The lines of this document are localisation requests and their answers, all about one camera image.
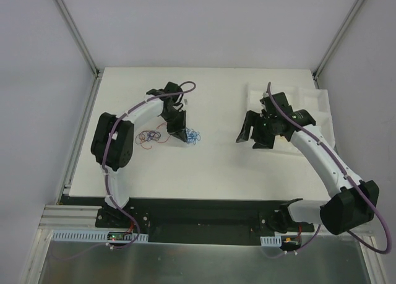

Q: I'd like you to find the blue wire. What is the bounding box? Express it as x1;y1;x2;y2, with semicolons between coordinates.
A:
185;128;202;145

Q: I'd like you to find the dark purple wire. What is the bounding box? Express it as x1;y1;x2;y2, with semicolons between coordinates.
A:
145;123;171;144

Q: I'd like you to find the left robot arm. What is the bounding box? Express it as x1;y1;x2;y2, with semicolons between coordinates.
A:
90;81;196;228

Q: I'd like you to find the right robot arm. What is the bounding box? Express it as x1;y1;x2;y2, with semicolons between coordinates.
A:
236;92;379;235

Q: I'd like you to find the white foam compartment tray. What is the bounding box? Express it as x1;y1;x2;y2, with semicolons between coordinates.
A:
246;82;335;148

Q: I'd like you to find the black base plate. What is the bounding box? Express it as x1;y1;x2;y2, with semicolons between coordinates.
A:
95;197;322;244

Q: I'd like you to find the left aluminium frame post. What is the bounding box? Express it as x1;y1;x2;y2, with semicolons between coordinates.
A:
46;0;105;80

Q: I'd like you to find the right white cable duct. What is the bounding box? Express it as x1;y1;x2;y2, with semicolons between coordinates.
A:
260;235;282;247

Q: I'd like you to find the white cable duct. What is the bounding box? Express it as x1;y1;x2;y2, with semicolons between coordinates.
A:
260;235;282;247
53;230;149;244

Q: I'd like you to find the aluminium front rail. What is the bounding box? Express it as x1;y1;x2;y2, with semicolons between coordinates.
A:
39;203;374;235

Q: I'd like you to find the left white cable duct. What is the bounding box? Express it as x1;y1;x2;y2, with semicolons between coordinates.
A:
53;230;149;244

